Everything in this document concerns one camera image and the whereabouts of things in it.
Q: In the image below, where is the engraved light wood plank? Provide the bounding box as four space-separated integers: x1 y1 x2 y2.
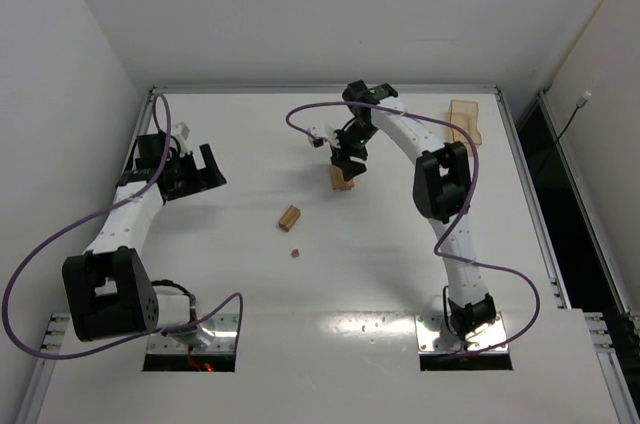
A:
338 180 354 191

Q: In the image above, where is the long light wood plank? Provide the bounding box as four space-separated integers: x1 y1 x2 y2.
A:
329 165 345 190

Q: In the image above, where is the dark striped wood block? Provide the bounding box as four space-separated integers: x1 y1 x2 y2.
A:
278 205 301 232

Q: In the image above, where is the transparent orange plastic box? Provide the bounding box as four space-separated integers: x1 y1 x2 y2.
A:
448 99 482 146

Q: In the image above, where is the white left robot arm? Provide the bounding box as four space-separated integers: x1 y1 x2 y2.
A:
62 132 226 342

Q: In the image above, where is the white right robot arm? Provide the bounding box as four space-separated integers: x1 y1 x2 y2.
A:
331 80 496 340

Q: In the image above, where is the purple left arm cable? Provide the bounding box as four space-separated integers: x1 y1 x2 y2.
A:
1 93 244 360

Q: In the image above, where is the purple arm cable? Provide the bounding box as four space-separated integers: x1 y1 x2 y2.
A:
1 93 244 360
285 101 542 363

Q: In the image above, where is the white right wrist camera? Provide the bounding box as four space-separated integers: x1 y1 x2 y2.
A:
307 124 340 148

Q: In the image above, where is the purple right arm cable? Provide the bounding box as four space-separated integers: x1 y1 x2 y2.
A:
285 101 542 363

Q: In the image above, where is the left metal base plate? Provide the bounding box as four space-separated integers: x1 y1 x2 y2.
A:
146 313 240 356

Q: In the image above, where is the metal base plate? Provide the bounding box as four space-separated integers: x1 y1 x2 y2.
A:
146 313 240 356
415 312 512 358

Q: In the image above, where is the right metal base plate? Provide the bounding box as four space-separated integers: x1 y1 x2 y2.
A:
415 312 512 358

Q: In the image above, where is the black wall cable white plug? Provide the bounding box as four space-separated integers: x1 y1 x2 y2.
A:
529 90 593 180

